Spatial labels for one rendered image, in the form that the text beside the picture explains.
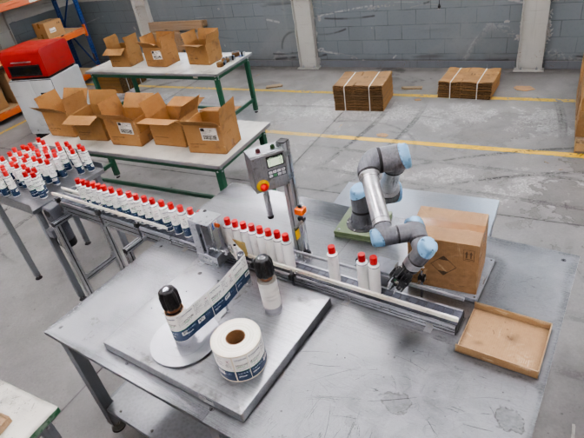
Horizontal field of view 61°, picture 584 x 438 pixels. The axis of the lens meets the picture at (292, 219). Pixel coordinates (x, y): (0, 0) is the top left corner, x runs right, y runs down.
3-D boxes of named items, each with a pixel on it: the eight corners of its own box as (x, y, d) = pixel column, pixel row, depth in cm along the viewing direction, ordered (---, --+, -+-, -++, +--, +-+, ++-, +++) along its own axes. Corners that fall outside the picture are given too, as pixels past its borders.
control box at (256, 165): (250, 186, 235) (242, 150, 224) (283, 175, 239) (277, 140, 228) (257, 195, 227) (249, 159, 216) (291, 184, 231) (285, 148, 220)
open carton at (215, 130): (181, 158, 392) (167, 115, 372) (211, 130, 430) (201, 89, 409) (222, 161, 378) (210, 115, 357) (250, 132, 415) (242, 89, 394)
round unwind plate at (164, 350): (136, 353, 212) (135, 350, 212) (184, 306, 232) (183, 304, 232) (187, 379, 196) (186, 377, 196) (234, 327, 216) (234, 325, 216)
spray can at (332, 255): (328, 282, 231) (322, 248, 220) (333, 275, 235) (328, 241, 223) (337, 285, 229) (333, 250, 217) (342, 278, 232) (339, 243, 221)
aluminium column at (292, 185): (295, 257, 258) (275, 142, 221) (301, 252, 261) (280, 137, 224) (303, 259, 256) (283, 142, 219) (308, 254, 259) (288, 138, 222)
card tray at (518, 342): (454, 350, 195) (454, 343, 192) (474, 308, 212) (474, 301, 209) (537, 379, 179) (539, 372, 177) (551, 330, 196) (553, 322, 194)
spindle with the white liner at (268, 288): (260, 312, 222) (247, 261, 205) (271, 299, 227) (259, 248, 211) (275, 318, 217) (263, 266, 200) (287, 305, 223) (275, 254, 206)
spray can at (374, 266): (368, 294, 221) (364, 258, 210) (373, 287, 224) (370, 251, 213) (378, 297, 218) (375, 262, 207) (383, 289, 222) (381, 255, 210)
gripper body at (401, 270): (385, 282, 204) (398, 267, 195) (394, 269, 210) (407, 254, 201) (401, 294, 203) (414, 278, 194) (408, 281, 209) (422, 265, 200)
